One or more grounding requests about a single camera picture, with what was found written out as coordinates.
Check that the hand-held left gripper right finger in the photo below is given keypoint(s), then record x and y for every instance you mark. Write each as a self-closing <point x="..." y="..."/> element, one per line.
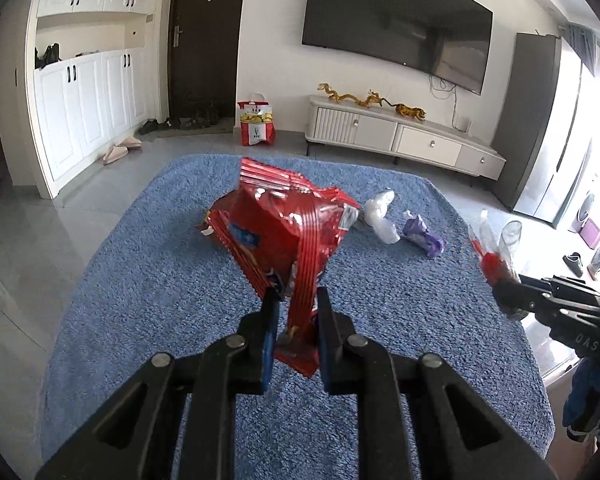
<point x="325" y="340"/>

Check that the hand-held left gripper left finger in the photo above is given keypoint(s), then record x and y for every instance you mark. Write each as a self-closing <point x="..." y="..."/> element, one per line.
<point x="268" y="355"/>

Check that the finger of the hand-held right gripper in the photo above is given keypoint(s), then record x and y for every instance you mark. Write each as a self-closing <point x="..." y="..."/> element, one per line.
<point x="565" y="287"/>
<point x="515" y="300"/>

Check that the clear and red plastic wrapper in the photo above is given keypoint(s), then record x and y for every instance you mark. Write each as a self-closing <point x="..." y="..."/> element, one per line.
<point x="490" y="255"/>

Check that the purple plastic bag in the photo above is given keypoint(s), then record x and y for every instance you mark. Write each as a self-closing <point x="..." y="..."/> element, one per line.
<point x="422" y="235"/>

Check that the red snack bag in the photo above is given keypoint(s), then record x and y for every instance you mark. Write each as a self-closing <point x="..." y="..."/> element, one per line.
<point x="280" y="230"/>

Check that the white plastic bag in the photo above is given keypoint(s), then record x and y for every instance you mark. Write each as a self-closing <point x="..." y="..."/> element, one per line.
<point x="380" y="210"/>

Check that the person's right forearm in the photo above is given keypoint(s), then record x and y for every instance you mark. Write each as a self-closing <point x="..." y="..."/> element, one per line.
<point x="585" y="400"/>

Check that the dark sneaker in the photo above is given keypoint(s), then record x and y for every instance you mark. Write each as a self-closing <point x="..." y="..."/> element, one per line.
<point x="574" y="264"/>

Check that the purple mat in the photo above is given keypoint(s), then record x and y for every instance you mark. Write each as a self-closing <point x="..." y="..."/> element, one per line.
<point x="592" y="235"/>

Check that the white washing machine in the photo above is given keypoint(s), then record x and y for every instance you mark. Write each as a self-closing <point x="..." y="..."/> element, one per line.
<point x="586" y="210"/>

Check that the blue shaggy rug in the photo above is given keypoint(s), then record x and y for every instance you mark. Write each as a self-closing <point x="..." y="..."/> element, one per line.
<point x="155" y="285"/>

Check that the grey refrigerator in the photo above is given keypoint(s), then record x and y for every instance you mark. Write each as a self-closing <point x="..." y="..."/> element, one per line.
<point x="545" y="150"/>

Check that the white television stand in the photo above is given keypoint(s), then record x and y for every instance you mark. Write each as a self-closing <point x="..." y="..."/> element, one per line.
<point x="420" y="145"/>

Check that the white router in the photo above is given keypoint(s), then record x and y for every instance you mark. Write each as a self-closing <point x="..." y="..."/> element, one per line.
<point x="464" y="125"/>

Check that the golden tiger figurine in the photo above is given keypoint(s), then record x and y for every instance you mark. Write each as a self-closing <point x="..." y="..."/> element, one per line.
<point x="410" y="111"/>

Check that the red carrier bag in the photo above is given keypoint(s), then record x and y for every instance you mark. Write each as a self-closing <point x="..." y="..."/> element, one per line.
<point x="256" y="127"/>

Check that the blue grey curtain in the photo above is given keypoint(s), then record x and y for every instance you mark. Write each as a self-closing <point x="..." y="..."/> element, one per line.
<point x="585" y="45"/>

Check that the long golden dragon figurine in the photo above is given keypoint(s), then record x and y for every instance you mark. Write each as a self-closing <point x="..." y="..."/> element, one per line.
<point x="342" y="96"/>

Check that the row of dark shoes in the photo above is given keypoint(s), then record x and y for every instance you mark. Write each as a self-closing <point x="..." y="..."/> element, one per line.
<point x="180" y="122"/>

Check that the beige slipper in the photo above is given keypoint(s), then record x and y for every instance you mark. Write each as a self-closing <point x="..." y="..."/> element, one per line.
<point x="115" y="155"/>
<point x="130" y="142"/>

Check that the dark brown door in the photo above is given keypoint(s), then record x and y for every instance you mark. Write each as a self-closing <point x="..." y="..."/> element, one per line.
<point x="200" y="60"/>

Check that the white base cabinet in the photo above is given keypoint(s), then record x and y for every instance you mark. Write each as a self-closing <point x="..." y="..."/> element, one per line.
<point x="80" y="110"/>

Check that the black handbag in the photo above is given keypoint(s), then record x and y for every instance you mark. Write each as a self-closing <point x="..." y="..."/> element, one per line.
<point x="49" y="55"/>

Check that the black wall television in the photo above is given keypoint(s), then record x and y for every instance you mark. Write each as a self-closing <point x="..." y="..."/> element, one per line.
<point x="395" y="25"/>

